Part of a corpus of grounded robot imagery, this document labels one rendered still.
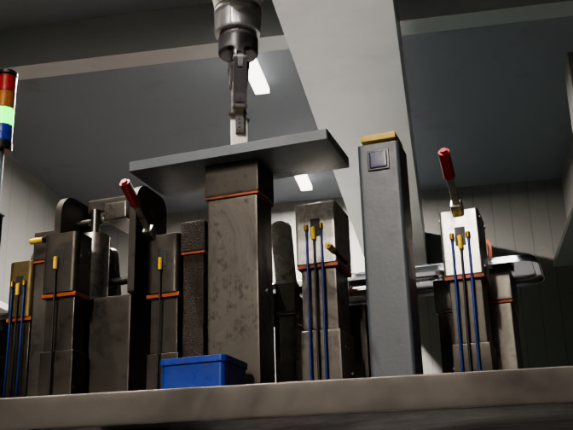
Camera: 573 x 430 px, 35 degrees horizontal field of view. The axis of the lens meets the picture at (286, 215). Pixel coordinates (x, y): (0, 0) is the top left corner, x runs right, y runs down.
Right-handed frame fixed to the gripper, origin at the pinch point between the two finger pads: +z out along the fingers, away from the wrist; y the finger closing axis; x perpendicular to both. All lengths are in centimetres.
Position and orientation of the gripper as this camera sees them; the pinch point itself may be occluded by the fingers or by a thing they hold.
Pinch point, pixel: (239, 136)
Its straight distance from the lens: 164.8
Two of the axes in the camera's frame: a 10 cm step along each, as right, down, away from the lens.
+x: -9.9, -0.1, -1.0
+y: -1.0, 3.3, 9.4
